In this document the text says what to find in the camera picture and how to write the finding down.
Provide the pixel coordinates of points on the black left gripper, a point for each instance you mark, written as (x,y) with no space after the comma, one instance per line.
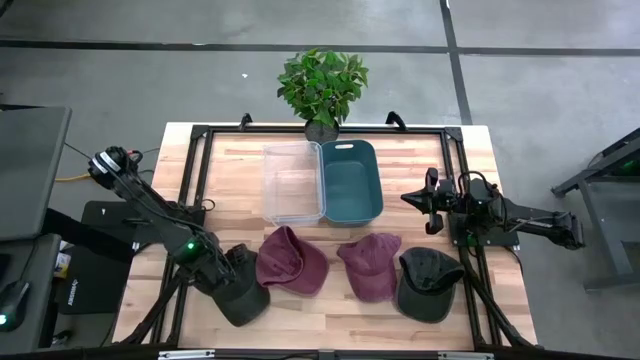
(215,276)

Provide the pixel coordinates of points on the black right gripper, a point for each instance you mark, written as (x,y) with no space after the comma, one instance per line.
(440,197)

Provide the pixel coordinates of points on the dark grey baseball cap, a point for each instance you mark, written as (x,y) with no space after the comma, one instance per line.
(425,285)
(245,300)

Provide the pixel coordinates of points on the maroon baseball cap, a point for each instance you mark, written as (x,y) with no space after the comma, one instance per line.
(290,260)
(370,265)

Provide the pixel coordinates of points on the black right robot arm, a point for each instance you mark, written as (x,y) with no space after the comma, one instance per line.
(540,222)

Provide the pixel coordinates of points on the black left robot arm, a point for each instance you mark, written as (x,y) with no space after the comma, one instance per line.
(145,205)

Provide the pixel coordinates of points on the teal plastic bin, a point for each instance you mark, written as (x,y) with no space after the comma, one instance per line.
(350,190)

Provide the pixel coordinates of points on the clear plastic bin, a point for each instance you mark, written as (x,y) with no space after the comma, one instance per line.
(295,185)

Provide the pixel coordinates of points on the green potted plant black pot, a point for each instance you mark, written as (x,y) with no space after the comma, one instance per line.
(320,85)

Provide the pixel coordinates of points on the black metal table stand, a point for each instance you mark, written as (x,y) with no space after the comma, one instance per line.
(600,200)

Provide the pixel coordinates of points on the grey desk top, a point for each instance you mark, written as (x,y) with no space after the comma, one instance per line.
(30,170)

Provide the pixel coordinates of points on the black computer mouse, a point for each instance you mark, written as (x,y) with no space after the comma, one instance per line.
(12,305)

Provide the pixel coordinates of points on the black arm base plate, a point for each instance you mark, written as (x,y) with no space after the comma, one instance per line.
(500,239)

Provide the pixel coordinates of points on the silver metal bracket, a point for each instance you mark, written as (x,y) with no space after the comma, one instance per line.
(186,354)
(465,356)

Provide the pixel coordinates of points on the black aluminium table frame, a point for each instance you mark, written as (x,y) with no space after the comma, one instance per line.
(250,130)

